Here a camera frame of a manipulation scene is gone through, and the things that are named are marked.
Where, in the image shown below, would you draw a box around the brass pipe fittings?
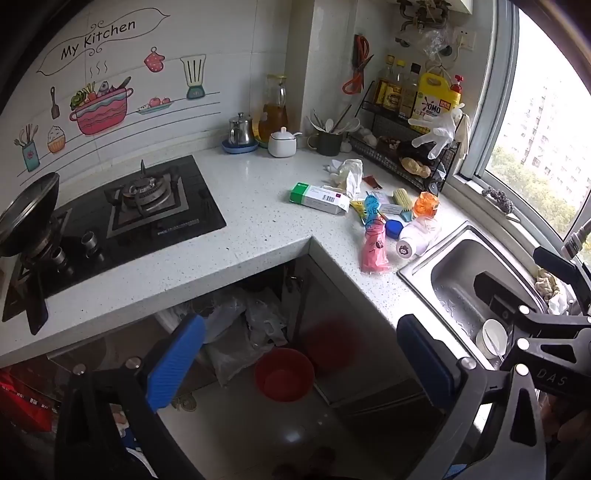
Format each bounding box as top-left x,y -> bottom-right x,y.
397,0 -> 451,33

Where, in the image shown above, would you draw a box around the person's right hand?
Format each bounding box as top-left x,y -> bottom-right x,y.
540,394 -> 591,457

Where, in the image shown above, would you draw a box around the white bowl in sink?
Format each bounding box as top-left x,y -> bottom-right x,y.
475,318 -> 509,358

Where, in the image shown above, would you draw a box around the blue tray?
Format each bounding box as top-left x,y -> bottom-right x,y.
222,138 -> 260,154

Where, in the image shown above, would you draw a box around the tan ginger root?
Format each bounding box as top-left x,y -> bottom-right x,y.
401,157 -> 432,178

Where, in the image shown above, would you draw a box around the red bin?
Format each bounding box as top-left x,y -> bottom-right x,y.
254,347 -> 315,403

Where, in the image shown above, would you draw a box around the window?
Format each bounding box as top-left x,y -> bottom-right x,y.
475,0 -> 591,241

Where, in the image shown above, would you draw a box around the steel faucet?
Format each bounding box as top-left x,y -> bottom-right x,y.
561,225 -> 591,259

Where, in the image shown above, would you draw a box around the dark scouring pad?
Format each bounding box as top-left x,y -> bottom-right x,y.
482,187 -> 515,215

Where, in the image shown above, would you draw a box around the black gas stove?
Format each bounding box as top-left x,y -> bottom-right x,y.
0,154 -> 227,335

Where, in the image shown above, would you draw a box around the white sugar bowl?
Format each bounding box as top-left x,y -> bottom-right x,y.
268,127 -> 303,158

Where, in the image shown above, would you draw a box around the dirty dish rag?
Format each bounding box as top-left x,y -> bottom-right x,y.
534,268 -> 566,315

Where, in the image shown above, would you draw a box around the yellow detergent bottle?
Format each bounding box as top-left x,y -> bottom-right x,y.
413,69 -> 462,127

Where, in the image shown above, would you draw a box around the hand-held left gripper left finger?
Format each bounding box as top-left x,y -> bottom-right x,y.
55,314 -> 208,480

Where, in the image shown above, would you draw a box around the pink plastic bag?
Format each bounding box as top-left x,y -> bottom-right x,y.
360,219 -> 391,273

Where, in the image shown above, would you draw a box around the glass oil jug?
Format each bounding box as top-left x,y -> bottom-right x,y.
259,74 -> 289,144

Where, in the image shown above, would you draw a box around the white plastic bag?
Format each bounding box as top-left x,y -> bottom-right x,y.
157,295 -> 245,342

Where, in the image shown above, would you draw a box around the red handled scissors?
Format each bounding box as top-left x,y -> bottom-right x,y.
342,34 -> 375,95

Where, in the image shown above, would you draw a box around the white paper towel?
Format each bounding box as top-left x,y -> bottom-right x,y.
330,159 -> 365,195

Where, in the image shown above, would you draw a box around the green and white carton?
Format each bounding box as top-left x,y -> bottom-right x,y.
289,182 -> 352,215

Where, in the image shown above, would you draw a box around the kitchen wall sticker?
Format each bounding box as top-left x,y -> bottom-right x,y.
14,9 -> 222,174

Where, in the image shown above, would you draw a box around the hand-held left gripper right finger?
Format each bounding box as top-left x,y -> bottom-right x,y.
396,314 -> 550,480

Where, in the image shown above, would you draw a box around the metal cabinet door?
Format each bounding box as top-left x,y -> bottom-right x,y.
295,258 -> 419,402

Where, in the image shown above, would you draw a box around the steel teapot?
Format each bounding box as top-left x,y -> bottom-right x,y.
228,112 -> 256,146

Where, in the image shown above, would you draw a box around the blue patterned wrapper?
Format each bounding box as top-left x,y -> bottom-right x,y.
362,194 -> 386,229

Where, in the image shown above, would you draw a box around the orange patterned packet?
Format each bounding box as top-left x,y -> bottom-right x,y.
412,191 -> 438,219

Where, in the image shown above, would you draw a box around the white and pink pouch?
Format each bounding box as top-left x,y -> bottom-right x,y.
378,191 -> 408,217

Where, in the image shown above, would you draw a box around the clear hanging plastic bag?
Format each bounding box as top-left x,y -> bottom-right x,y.
418,25 -> 455,61

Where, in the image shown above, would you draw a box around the red printed carton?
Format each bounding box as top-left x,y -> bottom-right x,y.
0,364 -> 61,432

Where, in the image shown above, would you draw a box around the white plastic bottle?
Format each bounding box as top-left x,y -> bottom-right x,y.
396,216 -> 441,257

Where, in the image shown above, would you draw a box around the dark green mug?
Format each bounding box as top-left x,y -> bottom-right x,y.
307,131 -> 345,157

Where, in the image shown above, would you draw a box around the wooden chopsticks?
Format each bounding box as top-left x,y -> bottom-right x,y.
332,104 -> 353,132

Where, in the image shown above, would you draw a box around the teal scrubbing brush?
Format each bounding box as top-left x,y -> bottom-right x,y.
392,188 -> 414,223

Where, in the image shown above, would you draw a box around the steel sink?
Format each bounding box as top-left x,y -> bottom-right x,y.
398,220 -> 578,370

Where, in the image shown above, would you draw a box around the black wire rack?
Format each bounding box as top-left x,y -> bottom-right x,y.
348,80 -> 465,192

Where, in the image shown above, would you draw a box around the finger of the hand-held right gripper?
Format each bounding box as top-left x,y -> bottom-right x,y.
533,247 -> 591,315
474,272 -> 591,370

